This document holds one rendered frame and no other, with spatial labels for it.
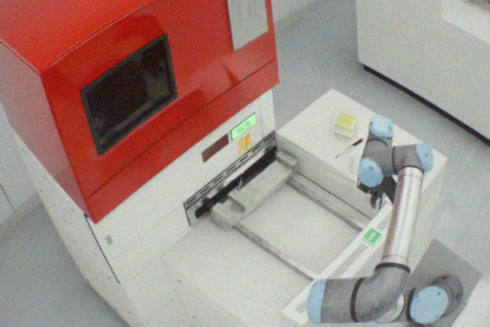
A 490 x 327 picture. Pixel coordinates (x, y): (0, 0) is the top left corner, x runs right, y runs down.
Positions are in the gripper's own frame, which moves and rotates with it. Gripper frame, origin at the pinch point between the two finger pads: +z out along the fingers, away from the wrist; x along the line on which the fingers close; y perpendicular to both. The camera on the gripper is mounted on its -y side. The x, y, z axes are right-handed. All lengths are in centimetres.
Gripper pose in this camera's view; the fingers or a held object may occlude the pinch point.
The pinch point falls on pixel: (378, 209)
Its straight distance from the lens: 178.4
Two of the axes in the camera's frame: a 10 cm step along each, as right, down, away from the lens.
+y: -7.1, -4.6, 5.3
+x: -6.9, 5.6, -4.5
